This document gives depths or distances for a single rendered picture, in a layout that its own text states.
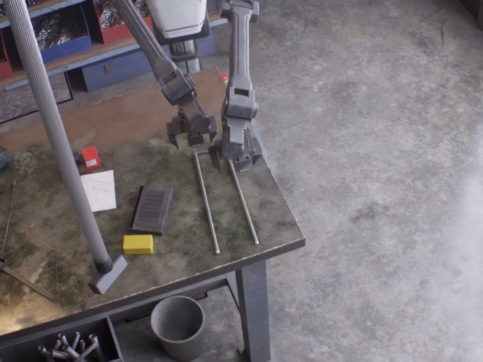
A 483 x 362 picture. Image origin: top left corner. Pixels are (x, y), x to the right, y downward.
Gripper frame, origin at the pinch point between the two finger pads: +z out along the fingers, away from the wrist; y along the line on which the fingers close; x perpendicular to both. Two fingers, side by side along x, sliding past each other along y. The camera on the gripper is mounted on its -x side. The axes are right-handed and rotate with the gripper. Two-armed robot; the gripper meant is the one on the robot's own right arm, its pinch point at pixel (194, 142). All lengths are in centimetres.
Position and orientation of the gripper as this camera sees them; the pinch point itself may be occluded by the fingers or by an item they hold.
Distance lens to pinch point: 221.9
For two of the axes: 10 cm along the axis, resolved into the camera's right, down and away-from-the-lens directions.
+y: 9.8, -2.0, 0.7
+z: 0.7, 6.3, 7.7
